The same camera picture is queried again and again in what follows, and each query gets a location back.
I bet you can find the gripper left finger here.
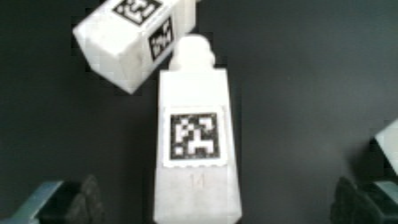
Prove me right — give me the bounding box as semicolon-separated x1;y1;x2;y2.
6;175;105;224

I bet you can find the white table leg with tag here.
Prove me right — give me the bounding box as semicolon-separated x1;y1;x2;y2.
73;0;199;94

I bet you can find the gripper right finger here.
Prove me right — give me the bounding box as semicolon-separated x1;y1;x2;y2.
329;177;398;224

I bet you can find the white square tabletop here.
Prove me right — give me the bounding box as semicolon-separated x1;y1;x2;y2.
375;119;398;175

